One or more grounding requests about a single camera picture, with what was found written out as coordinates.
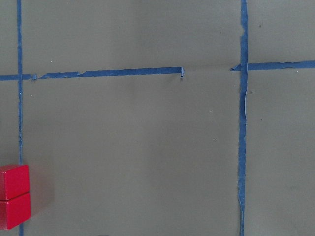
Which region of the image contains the red block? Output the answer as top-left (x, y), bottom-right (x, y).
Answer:
top-left (0, 165), bottom-right (30, 201)

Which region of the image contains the torn blue tape strip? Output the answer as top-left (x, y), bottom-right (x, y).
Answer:
top-left (0, 66), bottom-right (185, 82)

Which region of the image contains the long vertical blue tape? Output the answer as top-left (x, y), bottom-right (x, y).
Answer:
top-left (238, 0), bottom-right (248, 236)

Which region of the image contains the short blue tape right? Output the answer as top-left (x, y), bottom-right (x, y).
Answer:
top-left (230, 60), bottom-right (315, 72)

